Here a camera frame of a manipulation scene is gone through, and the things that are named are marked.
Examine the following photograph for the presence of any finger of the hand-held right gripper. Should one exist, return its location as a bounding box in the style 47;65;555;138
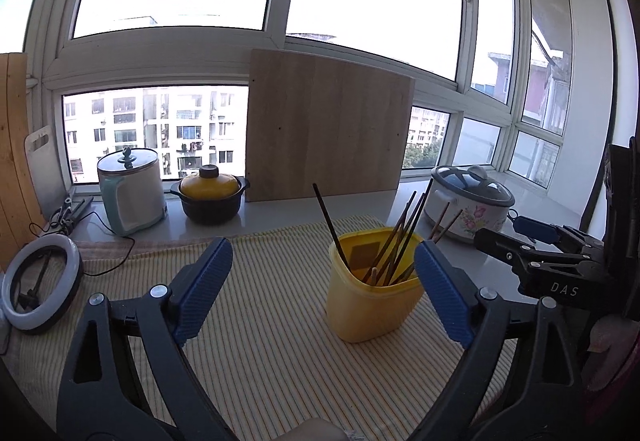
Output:
474;227;543;272
506;215;606;262

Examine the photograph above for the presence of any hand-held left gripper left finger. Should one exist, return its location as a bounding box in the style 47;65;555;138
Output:
56;237;234;441

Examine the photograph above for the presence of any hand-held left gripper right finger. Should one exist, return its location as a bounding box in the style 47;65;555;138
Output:
414;238;586;441

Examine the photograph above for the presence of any bunch of wooden chopsticks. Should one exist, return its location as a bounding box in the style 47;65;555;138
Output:
361;178;463;287

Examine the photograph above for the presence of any yellow plastic container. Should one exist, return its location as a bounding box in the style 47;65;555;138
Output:
326;227;427;344

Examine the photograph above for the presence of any black chopstick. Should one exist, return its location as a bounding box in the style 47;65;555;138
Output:
312;183;352;269

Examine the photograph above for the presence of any person's right forearm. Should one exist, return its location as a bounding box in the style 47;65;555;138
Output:
580;346;640;402

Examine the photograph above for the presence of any person's right hand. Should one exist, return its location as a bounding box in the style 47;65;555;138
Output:
586;312;632;356

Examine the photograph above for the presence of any floral white slow cooker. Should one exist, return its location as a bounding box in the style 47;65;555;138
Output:
424;164;517;244

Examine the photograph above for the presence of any black pot yellow lid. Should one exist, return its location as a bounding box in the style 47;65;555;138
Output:
169;164;251;225

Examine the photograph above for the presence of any striped cloth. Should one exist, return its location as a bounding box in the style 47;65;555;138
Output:
7;215;518;441

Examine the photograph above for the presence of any teal white rice cooker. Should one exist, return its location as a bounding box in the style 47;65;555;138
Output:
96;147;168;237

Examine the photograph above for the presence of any light wooden board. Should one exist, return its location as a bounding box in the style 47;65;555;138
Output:
245;48;417;203

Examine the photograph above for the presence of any white cutting board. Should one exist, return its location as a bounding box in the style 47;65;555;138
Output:
25;125;71;222

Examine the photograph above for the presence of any pine plank board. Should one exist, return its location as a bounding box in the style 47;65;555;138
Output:
0;52;47;267

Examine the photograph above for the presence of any black rice cooker cable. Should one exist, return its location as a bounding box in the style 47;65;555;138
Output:
81;214;137;278

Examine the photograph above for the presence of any white ring light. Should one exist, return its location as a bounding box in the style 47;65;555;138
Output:
0;236;84;335

